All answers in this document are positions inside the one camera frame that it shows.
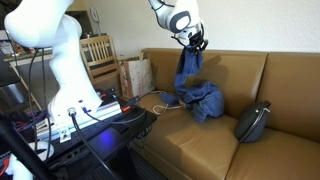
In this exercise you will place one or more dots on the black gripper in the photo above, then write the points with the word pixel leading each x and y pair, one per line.
pixel 193 35

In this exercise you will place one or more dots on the blue denim jeans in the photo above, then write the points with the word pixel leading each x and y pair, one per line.
pixel 203 100

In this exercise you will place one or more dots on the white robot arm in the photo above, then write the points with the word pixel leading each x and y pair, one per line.
pixel 66 66

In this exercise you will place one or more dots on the printed brown paper bag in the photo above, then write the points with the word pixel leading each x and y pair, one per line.
pixel 138 76

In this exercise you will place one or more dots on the tan leather couch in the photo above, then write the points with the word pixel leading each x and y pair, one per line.
pixel 206 146

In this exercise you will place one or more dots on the orange and black clamp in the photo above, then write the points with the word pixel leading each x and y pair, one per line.
pixel 126 108
pixel 108 93

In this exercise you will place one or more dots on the black round zip case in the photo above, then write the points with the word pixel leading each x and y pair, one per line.
pixel 251 123

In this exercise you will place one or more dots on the wooden slat chair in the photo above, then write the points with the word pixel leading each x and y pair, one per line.
pixel 98 56

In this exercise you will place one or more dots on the black robot table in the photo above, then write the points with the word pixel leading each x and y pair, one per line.
pixel 110 143

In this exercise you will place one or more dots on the grey counter desk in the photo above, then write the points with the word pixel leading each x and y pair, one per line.
pixel 40 70

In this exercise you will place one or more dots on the black tripod pole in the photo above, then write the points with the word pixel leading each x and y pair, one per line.
pixel 20 150

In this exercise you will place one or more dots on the white plastic object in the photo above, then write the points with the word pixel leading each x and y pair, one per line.
pixel 16 170

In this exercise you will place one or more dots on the small aluminium corner bracket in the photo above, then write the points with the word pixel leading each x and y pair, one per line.
pixel 65 136

